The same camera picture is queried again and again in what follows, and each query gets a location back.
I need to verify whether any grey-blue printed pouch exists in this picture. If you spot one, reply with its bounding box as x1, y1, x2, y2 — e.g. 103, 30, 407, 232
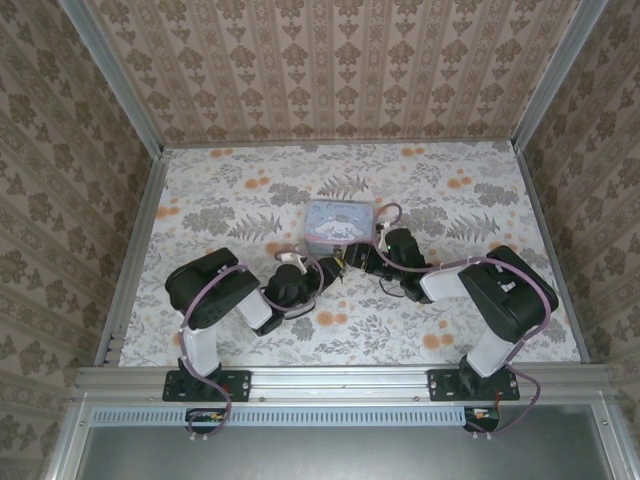
306, 199, 377, 259

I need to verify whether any small black electronics board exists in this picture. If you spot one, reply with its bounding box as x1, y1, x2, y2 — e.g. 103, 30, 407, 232
186, 407, 227, 435
462, 405, 502, 434

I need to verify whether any grey metal sheet panel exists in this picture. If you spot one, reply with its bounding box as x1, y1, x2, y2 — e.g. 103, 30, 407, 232
47, 403, 640, 480

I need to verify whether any thin black right gripper cable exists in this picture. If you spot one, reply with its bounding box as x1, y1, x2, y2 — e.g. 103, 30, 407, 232
377, 274, 404, 298

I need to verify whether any long purple left arm cable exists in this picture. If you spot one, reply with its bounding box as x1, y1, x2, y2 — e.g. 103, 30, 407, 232
177, 262, 324, 384

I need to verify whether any long purple arm cable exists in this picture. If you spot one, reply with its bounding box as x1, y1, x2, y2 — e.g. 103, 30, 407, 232
177, 262, 324, 384
370, 202, 557, 384

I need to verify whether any long purple right arm cable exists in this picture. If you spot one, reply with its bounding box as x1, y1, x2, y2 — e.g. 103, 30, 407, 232
370, 202, 557, 384

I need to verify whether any aluminium table end rail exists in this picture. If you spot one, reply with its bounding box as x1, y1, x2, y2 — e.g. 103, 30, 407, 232
162, 141, 517, 152

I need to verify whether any aluminium mounting rail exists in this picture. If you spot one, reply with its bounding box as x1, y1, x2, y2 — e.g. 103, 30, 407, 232
69, 363, 619, 407

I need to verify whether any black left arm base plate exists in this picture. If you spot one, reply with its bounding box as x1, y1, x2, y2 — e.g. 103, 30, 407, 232
161, 368, 252, 403

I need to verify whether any short purple cable loop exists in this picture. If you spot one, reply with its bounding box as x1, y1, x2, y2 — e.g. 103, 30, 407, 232
186, 384, 235, 442
462, 369, 544, 442

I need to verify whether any white slotted cable duct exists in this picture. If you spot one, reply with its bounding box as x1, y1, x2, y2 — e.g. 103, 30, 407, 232
92, 406, 471, 428

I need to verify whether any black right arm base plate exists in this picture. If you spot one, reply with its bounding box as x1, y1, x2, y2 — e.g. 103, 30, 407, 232
427, 368, 521, 403

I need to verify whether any aluminium table side rail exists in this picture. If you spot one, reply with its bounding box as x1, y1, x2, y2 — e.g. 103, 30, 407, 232
513, 148, 596, 364
94, 148, 172, 369

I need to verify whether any aluminium frame post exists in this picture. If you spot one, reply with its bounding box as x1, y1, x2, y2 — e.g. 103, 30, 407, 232
512, 0, 610, 154
55, 0, 166, 156

